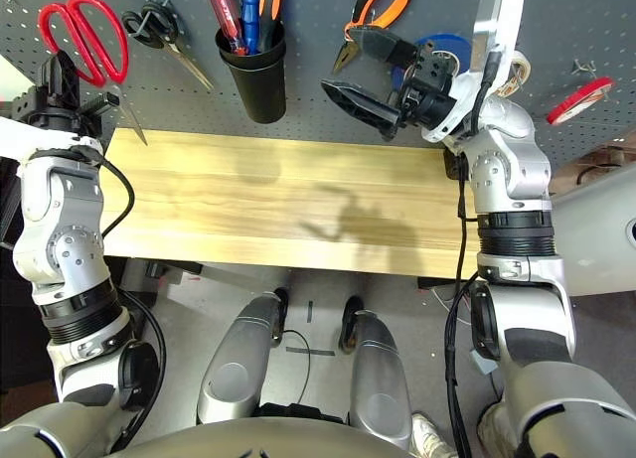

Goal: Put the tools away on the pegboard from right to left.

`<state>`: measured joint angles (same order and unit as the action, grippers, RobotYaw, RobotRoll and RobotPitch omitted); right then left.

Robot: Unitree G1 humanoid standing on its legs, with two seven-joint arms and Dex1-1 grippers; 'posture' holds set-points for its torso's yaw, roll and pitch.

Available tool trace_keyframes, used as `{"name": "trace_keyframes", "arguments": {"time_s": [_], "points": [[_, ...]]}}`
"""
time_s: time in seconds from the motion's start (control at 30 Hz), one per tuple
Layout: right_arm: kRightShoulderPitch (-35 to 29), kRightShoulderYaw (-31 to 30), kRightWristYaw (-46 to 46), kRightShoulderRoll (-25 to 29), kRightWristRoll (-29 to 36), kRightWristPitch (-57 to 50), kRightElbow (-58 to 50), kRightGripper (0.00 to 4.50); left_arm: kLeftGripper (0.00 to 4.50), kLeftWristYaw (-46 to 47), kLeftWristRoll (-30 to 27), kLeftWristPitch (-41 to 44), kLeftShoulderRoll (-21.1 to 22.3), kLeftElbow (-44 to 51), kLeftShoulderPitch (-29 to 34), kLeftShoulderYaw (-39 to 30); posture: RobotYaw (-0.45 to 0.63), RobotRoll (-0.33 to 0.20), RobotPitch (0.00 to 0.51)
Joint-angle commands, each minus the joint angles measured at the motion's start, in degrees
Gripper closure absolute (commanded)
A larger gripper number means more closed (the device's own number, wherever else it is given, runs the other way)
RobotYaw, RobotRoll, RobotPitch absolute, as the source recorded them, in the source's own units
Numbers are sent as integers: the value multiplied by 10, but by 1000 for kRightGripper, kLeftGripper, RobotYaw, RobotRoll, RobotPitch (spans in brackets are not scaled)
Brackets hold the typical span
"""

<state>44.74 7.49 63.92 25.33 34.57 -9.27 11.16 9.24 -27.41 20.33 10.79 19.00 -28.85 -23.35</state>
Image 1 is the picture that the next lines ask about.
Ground white rounded appliance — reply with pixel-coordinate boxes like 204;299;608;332
549;164;636;298

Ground silver robot right leg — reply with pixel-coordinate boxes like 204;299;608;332
339;296;413;452

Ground red tape roll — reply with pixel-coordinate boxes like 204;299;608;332
547;76;616;126

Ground red handled screwdriver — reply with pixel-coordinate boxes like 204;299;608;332
202;0;249;57

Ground orange and black screwdriver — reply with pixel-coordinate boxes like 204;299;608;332
257;0;287;52

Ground white tape roll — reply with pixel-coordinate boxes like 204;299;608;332
496;50;532;99

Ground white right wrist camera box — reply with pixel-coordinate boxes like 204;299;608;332
421;0;528;144

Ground red handled scissors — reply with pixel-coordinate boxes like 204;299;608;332
38;0;149;146

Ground long dark floor tape strip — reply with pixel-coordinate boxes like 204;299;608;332
285;346;337;358

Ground blue handled screwdriver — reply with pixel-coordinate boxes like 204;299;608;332
240;0;260;55

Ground black table foot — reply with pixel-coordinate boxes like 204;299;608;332
417;276;461;290
143;259;203;280

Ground black plastic tool cup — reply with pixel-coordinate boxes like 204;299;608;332
215;20;288;125

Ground orange and black pliers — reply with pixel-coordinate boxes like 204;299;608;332
331;0;421;76

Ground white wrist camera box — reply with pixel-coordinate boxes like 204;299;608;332
0;115;105;156
421;0;528;144

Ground silver robot leg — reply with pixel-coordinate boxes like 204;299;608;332
197;288;289;424
339;296;413;452

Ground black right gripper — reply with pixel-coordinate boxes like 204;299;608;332
320;24;466;142

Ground thin black floor cable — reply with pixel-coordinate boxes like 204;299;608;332
275;328;312;407

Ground silver robot left leg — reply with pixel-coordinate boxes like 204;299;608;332
197;288;289;424

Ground black right camera cable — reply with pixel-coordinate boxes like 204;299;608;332
444;50;503;458

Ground black handled scissors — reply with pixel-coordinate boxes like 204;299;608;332
121;0;216;91

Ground blue tape roll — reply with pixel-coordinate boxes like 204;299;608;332
390;33;473;89

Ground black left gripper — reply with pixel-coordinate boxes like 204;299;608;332
12;49;121;131

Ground grey foot pedal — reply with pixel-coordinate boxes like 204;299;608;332
469;348;499;376

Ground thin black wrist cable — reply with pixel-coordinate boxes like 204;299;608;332
98;157;136;240

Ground grey robot torso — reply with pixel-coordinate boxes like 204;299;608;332
106;416;416;458

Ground dark grey pegboard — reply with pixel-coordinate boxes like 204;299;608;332
0;0;636;171

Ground brown cardboard box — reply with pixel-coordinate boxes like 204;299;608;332
551;134;636;194

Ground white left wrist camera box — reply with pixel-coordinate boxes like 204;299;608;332
0;115;105;156

